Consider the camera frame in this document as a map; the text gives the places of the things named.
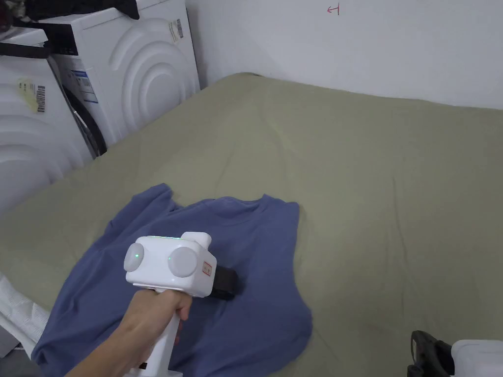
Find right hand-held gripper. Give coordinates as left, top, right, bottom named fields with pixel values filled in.
left=406, top=330, right=503, bottom=377

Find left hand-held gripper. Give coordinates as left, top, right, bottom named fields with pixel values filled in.
left=123, top=231, right=239, bottom=377

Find blue shirt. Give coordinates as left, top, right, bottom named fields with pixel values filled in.
left=30, top=182, right=314, bottom=377

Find person's left hand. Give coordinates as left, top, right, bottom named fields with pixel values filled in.
left=116, top=290, right=193, bottom=356

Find white quilted mattress cover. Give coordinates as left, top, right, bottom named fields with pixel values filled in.
left=0, top=273, right=50, bottom=348

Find bed with pale green sheet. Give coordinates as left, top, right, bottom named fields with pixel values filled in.
left=0, top=72, right=503, bottom=377

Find white washing machine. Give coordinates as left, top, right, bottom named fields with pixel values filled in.
left=30, top=0, right=202, bottom=159
left=0, top=28, right=95, bottom=215

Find dark cloth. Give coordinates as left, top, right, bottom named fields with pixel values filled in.
left=11, top=0, right=141, bottom=25

